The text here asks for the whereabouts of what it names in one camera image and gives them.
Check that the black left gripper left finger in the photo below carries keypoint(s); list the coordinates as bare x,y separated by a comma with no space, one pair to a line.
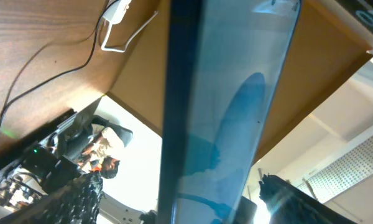
76,202

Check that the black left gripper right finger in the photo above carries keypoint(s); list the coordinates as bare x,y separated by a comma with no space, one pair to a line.
288,205

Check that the blue Galaxy smartphone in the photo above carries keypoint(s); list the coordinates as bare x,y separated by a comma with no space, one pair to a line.
224,62

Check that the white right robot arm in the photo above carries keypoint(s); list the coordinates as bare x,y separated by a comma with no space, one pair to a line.
49,170

